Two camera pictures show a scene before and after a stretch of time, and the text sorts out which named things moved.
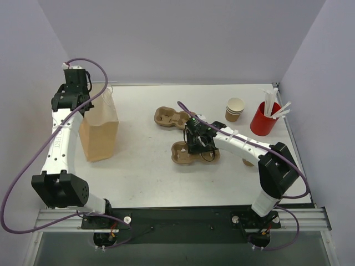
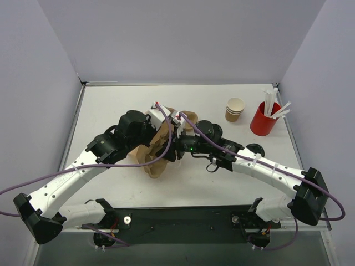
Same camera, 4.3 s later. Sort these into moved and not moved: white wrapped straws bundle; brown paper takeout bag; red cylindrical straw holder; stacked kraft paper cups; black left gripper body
Moved: brown paper takeout bag; black left gripper body
Not moved: stacked kraft paper cups; white wrapped straws bundle; red cylindrical straw holder
